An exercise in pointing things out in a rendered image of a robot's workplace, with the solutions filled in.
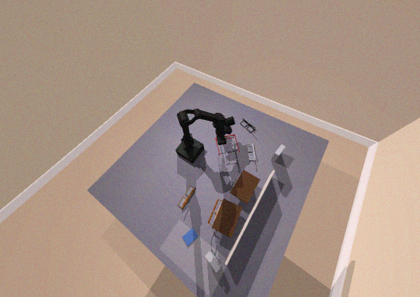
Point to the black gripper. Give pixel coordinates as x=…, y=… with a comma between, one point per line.
x=220, y=137

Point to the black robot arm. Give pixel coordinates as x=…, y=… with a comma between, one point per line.
x=218, y=120

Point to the black glasses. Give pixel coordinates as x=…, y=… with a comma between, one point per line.
x=250, y=128

